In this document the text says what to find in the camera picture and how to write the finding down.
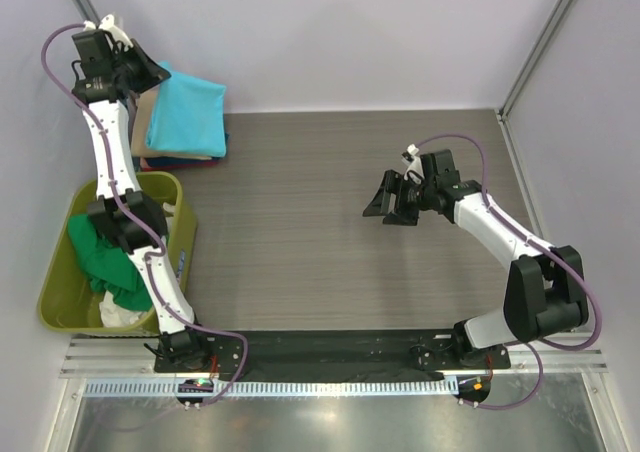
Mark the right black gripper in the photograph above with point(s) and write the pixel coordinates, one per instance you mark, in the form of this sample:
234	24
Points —
400	197

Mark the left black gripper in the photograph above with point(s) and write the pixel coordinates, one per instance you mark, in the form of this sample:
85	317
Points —
133	70

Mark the light blue t shirt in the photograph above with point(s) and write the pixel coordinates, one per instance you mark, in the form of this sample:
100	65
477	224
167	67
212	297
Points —
188	116

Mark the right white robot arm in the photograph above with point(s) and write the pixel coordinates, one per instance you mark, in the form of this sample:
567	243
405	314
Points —
542	296

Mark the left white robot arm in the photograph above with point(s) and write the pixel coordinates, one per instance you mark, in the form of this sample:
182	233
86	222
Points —
132	221

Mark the folded beige t shirt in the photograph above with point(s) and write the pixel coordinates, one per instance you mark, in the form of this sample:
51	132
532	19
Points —
144	105

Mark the folded red t shirt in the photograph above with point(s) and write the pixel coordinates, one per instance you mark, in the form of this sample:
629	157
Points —
148	166

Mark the green t shirt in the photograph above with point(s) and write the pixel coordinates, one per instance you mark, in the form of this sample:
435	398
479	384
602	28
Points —
83	237

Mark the olive green plastic bin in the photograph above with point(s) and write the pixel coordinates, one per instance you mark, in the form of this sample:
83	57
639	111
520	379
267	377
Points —
68	305

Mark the white t shirt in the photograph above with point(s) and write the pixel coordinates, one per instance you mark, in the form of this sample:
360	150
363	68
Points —
120	314

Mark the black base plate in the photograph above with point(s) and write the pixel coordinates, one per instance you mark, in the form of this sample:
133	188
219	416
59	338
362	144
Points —
279	355

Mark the right aluminium corner post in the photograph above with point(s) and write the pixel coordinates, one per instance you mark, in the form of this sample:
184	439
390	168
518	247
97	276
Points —
543	42

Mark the white slotted cable duct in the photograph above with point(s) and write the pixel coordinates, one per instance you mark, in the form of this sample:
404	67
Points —
184	389

